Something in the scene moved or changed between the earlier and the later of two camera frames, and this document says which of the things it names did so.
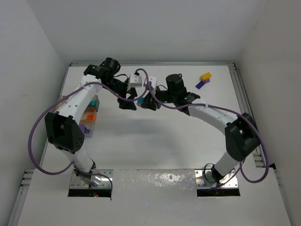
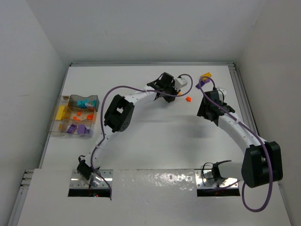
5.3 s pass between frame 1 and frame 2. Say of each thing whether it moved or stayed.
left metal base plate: stayed
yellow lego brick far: stayed
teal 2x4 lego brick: moved
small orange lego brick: stayed
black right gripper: moved
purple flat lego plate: stayed
